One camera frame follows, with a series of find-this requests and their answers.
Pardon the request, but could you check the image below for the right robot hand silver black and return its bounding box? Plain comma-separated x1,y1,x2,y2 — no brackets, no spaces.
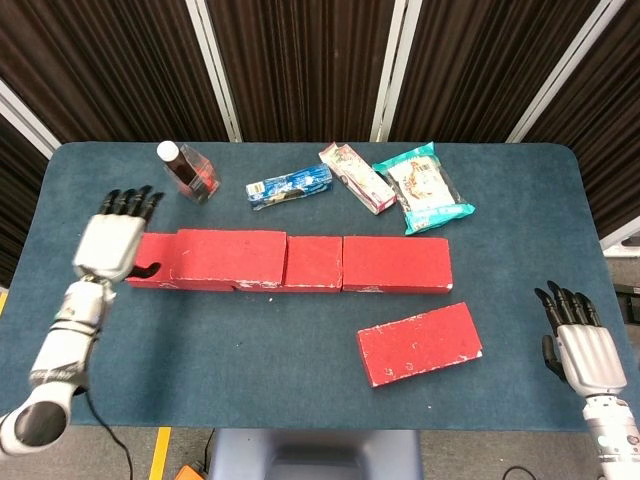
532,280,629,400

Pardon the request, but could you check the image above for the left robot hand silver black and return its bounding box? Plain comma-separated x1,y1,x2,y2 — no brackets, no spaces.
72,184,166,286

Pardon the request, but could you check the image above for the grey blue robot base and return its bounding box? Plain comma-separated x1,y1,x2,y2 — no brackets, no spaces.
207,428,422,480

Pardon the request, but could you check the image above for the black device beside table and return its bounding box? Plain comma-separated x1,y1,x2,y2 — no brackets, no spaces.
613,283,640,324

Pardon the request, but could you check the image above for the brown corrugated partition panel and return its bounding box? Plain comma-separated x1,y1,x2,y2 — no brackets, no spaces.
0,114,51,289
389,0,601,144
524,0,640,241
207,0,396,144
0,0,231,146

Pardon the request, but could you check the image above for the brown bottle with white cap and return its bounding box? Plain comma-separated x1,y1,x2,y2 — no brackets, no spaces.
156,140,204,199

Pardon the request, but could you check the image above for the clear plastic square holder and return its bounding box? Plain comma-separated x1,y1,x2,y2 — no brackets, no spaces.
163,143,222,206

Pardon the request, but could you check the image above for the blue cookie box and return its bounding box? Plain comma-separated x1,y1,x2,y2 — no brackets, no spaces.
244,163,335,212

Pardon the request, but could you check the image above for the blue felt table cover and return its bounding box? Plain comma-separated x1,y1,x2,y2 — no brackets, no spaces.
0,141,632,434

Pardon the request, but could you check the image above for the teal snack bag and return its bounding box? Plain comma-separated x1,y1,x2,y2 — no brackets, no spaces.
372,141,477,237

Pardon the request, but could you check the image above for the orange object on floor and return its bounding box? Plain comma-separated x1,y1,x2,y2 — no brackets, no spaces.
174,463,211,480

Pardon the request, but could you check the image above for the white and pink snack box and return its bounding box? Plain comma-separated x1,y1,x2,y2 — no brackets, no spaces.
318,141,399,216

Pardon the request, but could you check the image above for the white partition frame post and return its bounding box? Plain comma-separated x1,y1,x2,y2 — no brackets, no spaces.
599,214,640,251
0,79,62,161
505,0,629,144
184,0,244,144
370,0,424,144

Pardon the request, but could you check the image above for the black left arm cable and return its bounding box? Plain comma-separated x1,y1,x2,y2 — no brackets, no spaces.
74,384,136,480

